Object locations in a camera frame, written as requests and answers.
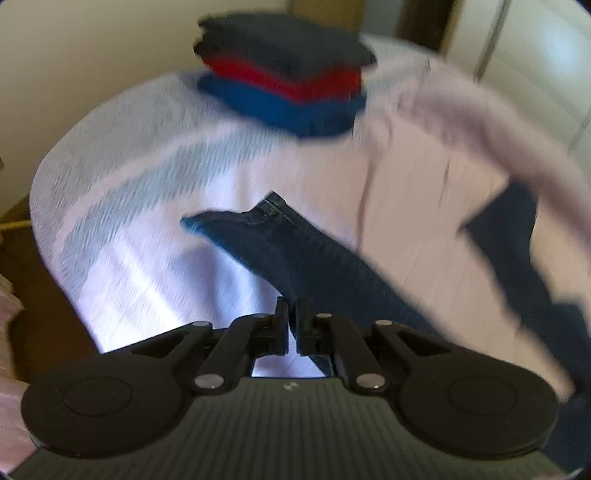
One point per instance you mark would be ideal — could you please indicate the pink bed sheet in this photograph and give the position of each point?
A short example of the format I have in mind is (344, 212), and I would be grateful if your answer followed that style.
(438, 184)

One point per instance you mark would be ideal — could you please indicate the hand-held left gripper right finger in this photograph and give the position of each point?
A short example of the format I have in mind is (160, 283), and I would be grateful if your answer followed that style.
(304, 330)

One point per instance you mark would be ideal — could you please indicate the folded dark grey pants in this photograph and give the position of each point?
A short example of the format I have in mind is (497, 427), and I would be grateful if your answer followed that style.
(286, 44)

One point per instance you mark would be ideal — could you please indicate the white wardrobe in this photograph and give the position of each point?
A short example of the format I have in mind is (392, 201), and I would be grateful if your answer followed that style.
(535, 60)

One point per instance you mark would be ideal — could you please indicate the folded red garment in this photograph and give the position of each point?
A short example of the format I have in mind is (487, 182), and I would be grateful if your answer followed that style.
(286, 83)

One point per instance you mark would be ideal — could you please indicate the pink cloth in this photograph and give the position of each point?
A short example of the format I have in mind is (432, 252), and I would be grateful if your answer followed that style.
(11, 369)

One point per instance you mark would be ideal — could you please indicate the blue denim jeans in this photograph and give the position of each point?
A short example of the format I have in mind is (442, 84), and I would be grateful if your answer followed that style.
(295, 249)

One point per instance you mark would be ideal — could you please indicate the folded blue garment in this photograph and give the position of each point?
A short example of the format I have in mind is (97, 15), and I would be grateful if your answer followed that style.
(295, 115)

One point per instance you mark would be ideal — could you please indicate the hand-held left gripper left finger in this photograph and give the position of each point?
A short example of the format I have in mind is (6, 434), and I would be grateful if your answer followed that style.
(280, 330)

